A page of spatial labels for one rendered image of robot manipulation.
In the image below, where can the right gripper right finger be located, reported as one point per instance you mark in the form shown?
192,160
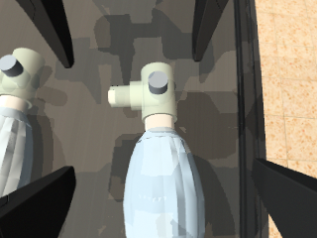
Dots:
289,196

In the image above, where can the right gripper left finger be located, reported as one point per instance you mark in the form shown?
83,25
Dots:
38,209

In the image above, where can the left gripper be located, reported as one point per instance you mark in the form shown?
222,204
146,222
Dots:
49,18

